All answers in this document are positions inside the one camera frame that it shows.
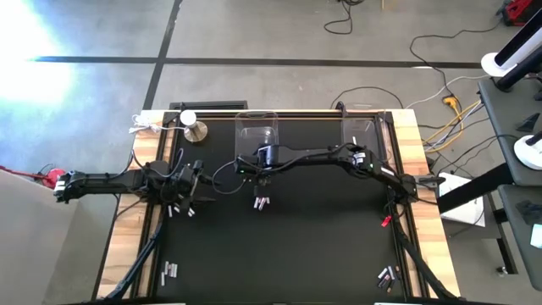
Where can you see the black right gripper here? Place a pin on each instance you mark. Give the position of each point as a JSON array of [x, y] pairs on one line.
[[261, 173]]

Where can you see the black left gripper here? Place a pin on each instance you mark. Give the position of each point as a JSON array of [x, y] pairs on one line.
[[186, 184]]

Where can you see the clear plastic bin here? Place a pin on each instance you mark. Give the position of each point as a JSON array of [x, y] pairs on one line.
[[364, 133], [254, 127]]

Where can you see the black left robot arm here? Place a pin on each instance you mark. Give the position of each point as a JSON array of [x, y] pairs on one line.
[[101, 182]]

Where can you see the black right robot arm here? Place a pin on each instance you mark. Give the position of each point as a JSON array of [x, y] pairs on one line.
[[313, 156]]

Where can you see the black table mat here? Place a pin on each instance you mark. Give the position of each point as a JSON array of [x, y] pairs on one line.
[[296, 245]]

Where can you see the red tag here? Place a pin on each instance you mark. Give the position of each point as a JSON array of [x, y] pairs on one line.
[[386, 221]]

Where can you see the red floor object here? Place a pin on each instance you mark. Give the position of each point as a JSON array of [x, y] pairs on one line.
[[53, 177]]

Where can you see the grey cabinet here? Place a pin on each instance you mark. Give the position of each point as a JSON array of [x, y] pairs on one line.
[[34, 245]]

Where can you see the white box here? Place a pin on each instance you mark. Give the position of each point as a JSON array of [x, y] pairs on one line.
[[463, 207]]

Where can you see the black beam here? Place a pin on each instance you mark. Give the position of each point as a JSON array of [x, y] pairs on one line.
[[470, 190]]

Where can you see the black table leg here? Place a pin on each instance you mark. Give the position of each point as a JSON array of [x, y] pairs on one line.
[[506, 250]]

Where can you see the grey side table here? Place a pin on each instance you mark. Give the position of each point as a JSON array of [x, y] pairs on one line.
[[508, 135], [518, 245]]

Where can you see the white round stand base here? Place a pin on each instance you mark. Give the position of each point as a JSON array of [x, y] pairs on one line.
[[527, 154], [493, 65]]

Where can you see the black wedge object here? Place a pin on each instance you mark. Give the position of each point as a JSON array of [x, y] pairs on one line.
[[528, 123]]

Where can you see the pale blue paper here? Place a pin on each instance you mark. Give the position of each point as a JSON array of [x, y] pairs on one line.
[[537, 236]]

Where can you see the black pole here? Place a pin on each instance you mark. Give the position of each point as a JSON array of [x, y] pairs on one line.
[[518, 72]]

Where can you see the white black column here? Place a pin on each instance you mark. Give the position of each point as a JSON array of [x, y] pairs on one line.
[[523, 36]]

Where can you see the red tool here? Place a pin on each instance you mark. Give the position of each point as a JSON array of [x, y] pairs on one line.
[[518, 10]]

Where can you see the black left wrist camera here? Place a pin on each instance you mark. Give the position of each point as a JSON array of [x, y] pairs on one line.
[[197, 166]]

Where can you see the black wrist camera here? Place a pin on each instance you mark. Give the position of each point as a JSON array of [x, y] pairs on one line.
[[197, 166], [269, 154]]

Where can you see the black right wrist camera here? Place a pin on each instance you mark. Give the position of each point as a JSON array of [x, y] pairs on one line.
[[269, 154]]

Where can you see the black aluminium table frame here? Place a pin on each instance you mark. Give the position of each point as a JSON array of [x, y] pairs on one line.
[[203, 113]]

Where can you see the black diagonal frame strut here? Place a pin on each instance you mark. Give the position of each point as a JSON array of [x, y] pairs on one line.
[[139, 258], [417, 258]]

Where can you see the black camera clamp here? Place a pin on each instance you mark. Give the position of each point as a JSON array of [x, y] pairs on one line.
[[341, 109]]

